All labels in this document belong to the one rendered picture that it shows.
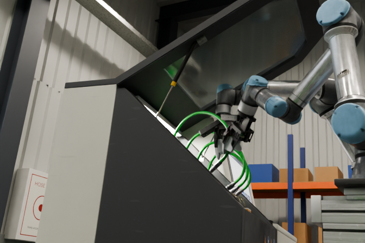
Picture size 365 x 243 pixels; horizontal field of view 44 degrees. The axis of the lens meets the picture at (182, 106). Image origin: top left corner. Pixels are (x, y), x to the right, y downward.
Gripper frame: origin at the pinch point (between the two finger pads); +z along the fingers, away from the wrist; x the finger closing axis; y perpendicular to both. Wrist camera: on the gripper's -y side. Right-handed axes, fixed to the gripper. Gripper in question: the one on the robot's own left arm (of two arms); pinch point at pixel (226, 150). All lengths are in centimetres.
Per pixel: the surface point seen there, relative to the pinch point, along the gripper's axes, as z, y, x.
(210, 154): 28, -38, 27
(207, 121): 16, -53, 30
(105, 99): -1, -39, -42
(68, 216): 38, -11, -58
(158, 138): -1.1, -7.7, -30.1
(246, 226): 9.2, 35.5, -11.5
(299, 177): 239, -268, 441
